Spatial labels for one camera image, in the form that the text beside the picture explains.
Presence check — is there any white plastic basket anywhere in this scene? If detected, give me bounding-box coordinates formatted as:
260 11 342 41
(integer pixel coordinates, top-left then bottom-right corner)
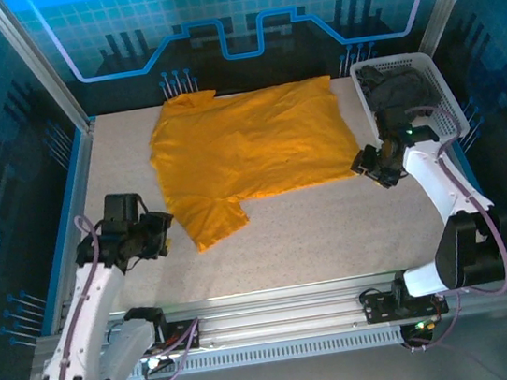
347 45 472 153

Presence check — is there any yellow t-shirt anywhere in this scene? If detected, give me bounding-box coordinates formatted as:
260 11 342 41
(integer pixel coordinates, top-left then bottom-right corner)
140 68 373 259

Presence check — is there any dark grey t-shirt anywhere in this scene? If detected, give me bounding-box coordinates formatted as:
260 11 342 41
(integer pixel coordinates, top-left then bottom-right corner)
364 64 442 118

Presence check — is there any black t-shirt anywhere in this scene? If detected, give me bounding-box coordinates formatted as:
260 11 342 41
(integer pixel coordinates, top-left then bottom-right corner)
354 63 385 100

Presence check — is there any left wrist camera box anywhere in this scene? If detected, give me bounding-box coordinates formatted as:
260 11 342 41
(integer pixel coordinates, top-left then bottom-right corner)
100 190 145 226

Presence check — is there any aluminium side rail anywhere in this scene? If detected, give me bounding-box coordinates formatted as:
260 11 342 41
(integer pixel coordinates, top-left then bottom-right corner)
21 120 125 336

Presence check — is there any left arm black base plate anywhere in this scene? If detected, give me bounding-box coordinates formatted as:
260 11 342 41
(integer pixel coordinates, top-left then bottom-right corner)
152 318 204 356

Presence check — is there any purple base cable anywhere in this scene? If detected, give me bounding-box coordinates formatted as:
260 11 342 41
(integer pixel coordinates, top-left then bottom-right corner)
398 284 466 353
134 310 210 380

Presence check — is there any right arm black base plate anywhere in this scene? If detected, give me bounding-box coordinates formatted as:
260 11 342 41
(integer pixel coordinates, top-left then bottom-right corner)
358 278 450 326

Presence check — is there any aluminium frame rail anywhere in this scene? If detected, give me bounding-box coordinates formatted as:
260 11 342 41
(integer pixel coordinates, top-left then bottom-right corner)
28 255 507 375

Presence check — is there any slotted cable duct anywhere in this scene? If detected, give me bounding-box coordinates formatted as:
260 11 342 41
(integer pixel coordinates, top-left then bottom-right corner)
121 308 507 380

